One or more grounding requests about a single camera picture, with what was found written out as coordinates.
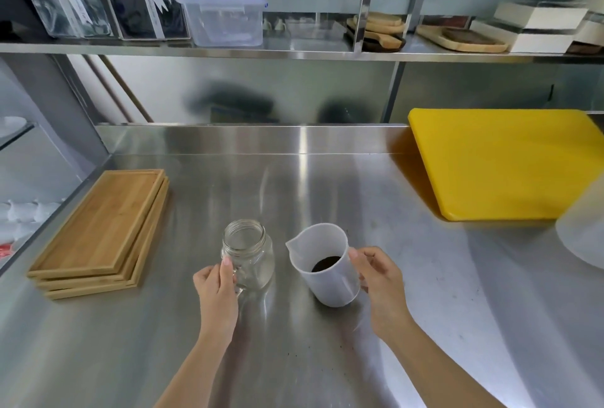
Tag person's left hand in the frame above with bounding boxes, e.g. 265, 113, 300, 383
193, 259, 240, 343

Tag person's right hand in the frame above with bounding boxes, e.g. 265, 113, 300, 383
348, 246, 417, 343

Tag clear glass jar mug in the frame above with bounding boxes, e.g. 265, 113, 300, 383
221, 219, 275, 293

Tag white plastic measuring jug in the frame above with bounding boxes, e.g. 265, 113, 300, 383
285, 224, 362, 308

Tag person's left forearm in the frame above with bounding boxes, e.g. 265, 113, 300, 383
153, 327, 237, 408

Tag person's right forearm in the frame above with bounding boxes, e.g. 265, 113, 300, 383
377, 320, 509, 408

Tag dark coffee grounds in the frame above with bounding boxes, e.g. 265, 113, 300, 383
310, 256, 342, 274

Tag bamboo wooden tray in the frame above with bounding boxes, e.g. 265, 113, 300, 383
36, 176, 169, 290
45, 183, 170, 301
27, 169, 166, 279

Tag yellow cutting board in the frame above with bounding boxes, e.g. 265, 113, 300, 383
408, 108, 604, 222

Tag row of white cups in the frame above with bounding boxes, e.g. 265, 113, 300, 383
0, 199, 63, 236

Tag stainless steel shelf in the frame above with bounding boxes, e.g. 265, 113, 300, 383
0, 37, 604, 65

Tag translucent plastic container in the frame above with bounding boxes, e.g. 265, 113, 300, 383
555, 176, 604, 270

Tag stack of wooden serving boards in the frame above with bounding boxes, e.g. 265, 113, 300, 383
346, 12, 408, 52

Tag light wooden serving board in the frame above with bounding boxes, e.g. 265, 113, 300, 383
416, 24, 510, 54

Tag dark wooden board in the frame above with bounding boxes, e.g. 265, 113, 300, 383
441, 27, 502, 45

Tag small white cups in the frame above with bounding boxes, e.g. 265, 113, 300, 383
262, 16, 289, 36

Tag clear container with blue lid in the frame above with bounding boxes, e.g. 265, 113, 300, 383
176, 0, 269, 48

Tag glass side shelf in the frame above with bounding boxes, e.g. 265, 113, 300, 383
0, 121, 37, 151

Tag white plate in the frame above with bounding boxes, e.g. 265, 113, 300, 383
0, 116, 27, 138

